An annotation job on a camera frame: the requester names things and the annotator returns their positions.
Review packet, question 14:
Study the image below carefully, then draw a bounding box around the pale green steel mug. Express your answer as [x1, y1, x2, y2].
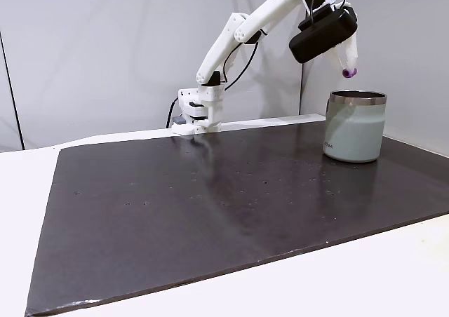
[322, 90, 389, 164]

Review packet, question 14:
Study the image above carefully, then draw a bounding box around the black table mat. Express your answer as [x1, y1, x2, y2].
[24, 119, 449, 317]

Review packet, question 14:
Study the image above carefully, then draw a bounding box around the black oval camera box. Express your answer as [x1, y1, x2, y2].
[288, 4, 359, 65]

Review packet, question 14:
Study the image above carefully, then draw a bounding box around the black camera cable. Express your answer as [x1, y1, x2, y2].
[223, 0, 349, 92]

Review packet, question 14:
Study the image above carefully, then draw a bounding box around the black base power cable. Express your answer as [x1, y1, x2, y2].
[165, 98, 180, 129]

